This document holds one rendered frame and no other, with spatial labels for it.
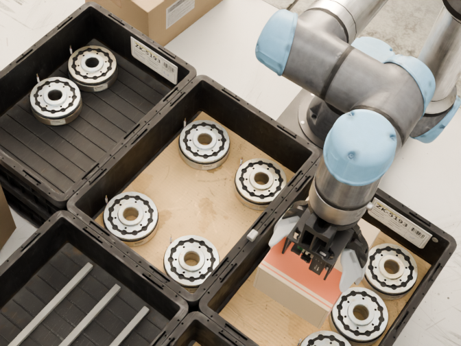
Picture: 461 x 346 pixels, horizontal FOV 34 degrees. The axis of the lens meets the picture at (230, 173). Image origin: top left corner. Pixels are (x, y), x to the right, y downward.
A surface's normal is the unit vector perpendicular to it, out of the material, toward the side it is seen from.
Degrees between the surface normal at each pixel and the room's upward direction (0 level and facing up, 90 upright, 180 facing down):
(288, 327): 0
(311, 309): 90
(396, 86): 2
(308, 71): 64
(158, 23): 90
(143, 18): 90
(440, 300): 0
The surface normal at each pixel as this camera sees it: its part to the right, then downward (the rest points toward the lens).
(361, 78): -0.12, -0.18
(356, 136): 0.07, -0.51
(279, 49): -0.43, 0.26
